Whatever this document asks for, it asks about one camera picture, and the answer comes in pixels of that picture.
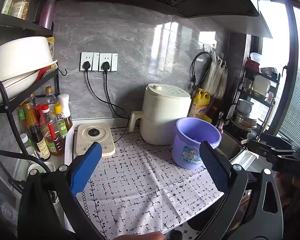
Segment person's right hand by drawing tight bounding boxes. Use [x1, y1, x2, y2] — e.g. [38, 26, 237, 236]
[274, 172, 300, 218]

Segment small white cap bottle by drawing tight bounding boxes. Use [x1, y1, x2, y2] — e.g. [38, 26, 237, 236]
[20, 133, 37, 157]

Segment patterned white table mat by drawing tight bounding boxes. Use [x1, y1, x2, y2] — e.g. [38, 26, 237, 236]
[77, 128, 222, 239]

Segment dark soy sauce bottle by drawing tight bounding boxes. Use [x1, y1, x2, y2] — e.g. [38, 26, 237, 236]
[22, 100, 51, 161]

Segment white ceramic bowl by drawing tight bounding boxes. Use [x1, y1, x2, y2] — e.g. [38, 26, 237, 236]
[0, 36, 57, 81]

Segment black metal kitchen rack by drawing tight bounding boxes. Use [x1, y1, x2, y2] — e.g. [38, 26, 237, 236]
[0, 12, 68, 196]

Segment hanging black cable loop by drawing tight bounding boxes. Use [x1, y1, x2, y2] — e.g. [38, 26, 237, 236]
[189, 51, 213, 91]

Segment red cap oil bottle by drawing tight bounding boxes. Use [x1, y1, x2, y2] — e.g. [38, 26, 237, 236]
[39, 104, 64, 156]

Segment white top oil dispenser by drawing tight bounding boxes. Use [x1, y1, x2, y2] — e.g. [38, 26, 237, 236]
[58, 94, 72, 131]

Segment cream induction cooker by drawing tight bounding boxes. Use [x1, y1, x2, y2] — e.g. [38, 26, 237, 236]
[75, 122, 116, 157]

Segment black power cable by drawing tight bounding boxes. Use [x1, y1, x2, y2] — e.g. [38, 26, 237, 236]
[101, 61, 129, 120]
[82, 61, 130, 143]

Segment yellow cap green label bottle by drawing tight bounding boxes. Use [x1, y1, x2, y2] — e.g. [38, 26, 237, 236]
[54, 103, 68, 139]

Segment person's left hand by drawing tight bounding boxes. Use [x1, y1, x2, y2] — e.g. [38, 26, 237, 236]
[114, 231, 164, 240]

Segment hanging plastic bags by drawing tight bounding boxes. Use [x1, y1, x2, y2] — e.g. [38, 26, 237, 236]
[202, 50, 228, 100]

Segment cream air fryer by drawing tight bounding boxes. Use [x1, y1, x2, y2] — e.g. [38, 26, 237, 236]
[129, 83, 191, 145]

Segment gold cap clear bottle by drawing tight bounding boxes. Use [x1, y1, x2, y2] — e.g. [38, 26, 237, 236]
[44, 86, 57, 105]

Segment black dish shelf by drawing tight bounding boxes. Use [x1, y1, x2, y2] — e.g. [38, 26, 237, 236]
[226, 53, 281, 138]

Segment purple plastic bucket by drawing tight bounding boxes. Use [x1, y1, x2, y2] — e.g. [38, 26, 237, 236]
[172, 117, 222, 170]

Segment white wall socket panel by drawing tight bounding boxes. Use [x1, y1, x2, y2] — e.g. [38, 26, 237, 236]
[79, 52, 119, 72]

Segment white plastic food container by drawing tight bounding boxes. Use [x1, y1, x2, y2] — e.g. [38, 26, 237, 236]
[28, 161, 56, 174]

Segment yellow detergent bottle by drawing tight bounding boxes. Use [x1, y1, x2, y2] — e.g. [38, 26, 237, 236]
[188, 88, 211, 119]

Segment white ceramic plate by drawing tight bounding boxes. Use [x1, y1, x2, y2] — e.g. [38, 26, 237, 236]
[0, 71, 39, 105]

